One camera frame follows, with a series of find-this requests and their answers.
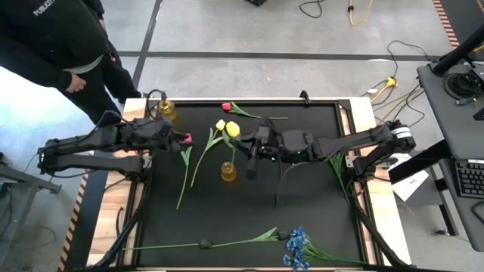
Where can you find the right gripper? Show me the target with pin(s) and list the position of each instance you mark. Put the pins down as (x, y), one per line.
(270, 143)

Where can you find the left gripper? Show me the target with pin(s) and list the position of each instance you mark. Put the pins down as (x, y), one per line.
(166, 143)

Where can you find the red artificial tulip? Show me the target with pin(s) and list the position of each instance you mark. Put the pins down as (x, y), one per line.
(188, 138)
(227, 107)

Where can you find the pale yellow artificial tulip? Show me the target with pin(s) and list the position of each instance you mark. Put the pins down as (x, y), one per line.
(220, 124)

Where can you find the long-stemmed dark artificial tulip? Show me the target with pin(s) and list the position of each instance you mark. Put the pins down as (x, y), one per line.
(266, 236)

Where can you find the blue artificial flower bunch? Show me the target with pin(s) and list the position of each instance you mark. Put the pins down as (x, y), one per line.
(296, 242)

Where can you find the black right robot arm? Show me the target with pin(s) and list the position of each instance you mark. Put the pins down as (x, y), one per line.
(348, 141)

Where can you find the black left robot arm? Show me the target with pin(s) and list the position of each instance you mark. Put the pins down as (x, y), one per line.
(87, 141)

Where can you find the tall amber glass vase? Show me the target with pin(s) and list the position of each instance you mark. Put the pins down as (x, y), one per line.
(228, 174)

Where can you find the small amber glass vase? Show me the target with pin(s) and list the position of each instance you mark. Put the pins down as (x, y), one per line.
(167, 109)

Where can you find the bright yellow artificial tulip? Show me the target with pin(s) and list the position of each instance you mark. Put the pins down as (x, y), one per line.
(233, 129)

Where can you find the green artificial flower stem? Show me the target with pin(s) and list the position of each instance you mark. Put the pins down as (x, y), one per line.
(336, 163)

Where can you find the black table clamp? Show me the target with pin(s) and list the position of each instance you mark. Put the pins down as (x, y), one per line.
(304, 97)

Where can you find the person's hand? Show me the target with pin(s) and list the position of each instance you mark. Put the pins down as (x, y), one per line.
(76, 84)

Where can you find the white paper sheet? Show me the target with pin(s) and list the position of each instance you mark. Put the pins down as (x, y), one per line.
(410, 185)

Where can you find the grey metal stand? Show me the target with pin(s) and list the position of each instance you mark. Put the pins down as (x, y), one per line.
(22, 181)

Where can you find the black diagonal beam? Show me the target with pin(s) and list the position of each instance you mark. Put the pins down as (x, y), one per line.
(419, 162)

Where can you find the standing person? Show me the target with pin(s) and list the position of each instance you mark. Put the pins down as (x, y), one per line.
(45, 34)

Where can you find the grey side desk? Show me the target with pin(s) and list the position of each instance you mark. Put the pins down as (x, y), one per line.
(453, 128)

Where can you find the black keyboard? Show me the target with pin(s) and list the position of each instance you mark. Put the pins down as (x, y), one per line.
(470, 177)

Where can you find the black pole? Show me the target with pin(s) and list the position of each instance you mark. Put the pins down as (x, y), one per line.
(457, 51)

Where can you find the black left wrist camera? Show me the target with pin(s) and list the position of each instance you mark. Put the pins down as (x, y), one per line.
(165, 127)

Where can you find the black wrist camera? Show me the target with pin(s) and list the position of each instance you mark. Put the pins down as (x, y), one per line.
(165, 127)
(247, 143)

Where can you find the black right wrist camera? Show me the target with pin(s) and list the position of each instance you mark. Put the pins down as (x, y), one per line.
(247, 143)

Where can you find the black table frame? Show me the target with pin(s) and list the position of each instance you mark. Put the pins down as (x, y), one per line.
(246, 102)

